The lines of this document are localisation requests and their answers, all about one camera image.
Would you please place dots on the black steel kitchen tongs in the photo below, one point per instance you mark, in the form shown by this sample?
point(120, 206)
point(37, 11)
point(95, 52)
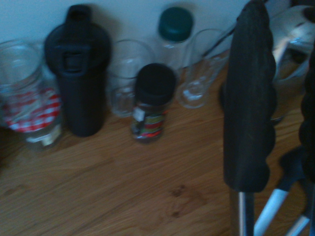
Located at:
point(248, 98)

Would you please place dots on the spice jar colourful label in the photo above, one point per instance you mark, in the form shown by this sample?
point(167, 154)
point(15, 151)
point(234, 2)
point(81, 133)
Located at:
point(152, 103)

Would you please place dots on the clear glass tumbler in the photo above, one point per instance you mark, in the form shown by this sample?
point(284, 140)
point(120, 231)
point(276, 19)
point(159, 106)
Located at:
point(125, 98)

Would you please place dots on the footed drinking glass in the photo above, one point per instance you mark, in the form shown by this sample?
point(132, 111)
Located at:
point(197, 91)

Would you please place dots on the black travel mug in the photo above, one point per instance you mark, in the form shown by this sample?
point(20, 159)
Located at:
point(78, 93)

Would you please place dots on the clear bottle green lid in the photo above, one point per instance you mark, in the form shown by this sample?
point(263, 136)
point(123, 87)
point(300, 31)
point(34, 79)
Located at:
point(175, 24)

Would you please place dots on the jar with red checkered lid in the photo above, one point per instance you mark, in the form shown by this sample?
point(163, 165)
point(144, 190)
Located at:
point(34, 118)

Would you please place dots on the empty clear glass jar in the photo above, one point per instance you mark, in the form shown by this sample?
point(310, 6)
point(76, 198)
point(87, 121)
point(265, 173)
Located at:
point(18, 66)

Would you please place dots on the stainless steel electric kettle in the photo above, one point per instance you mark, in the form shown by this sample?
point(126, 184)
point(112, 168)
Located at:
point(292, 29)

